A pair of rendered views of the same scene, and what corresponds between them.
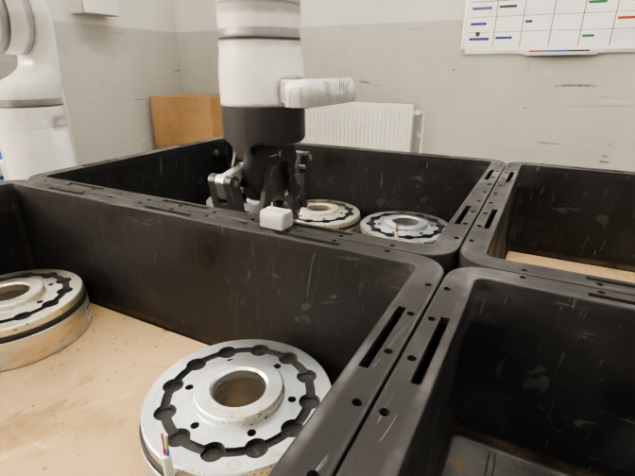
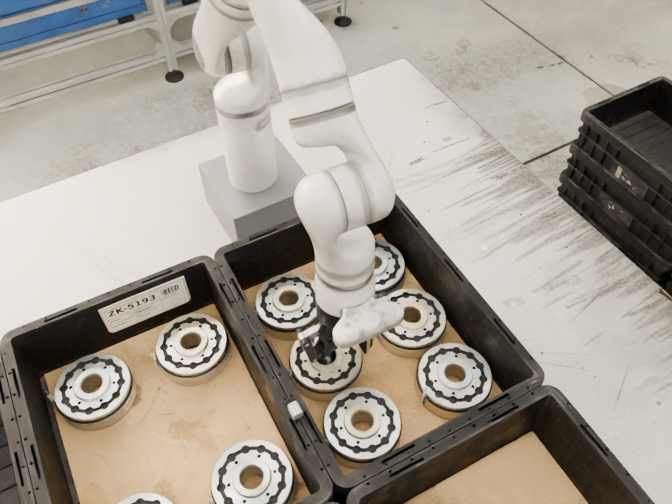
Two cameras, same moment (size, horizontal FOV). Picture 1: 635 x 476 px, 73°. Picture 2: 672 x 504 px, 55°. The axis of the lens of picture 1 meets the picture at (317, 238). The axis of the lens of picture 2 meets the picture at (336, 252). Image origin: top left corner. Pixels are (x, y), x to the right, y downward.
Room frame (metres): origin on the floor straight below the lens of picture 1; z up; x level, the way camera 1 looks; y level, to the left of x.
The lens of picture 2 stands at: (0.00, -0.22, 1.66)
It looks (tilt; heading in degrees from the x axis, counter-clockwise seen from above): 51 degrees down; 35
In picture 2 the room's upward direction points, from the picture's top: 1 degrees counter-clockwise
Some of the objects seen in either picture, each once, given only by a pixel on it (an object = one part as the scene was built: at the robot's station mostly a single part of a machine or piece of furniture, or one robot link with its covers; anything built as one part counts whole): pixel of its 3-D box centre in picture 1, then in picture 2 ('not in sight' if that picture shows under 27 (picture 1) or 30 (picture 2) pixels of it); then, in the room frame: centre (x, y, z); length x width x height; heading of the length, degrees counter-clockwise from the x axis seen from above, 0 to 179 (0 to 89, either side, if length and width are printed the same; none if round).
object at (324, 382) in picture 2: not in sight; (325, 358); (0.38, 0.06, 0.86); 0.10 x 0.10 x 0.01
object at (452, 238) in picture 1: (283, 179); (367, 314); (0.43, 0.03, 0.92); 0.40 x 0.30 x 0.02; 62
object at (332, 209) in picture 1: (318, 209); (411, 315); (0.50, 0.00, 0.86); 0.05 x 0.05 x 0.01
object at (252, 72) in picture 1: (279, 66); (352, 288); (0.39, 0.03, 1.03); 0.11 x 0.09 x 0.06; 61
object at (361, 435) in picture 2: not in sight; (362, 421); (0.32, -0.03, 0.86); 0.05 x 0.05 x 0.01
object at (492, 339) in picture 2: (285, 225); (366, 334); (0.43, 0.03, 0.87); 0.40 x 0.30 x 0.11; 62
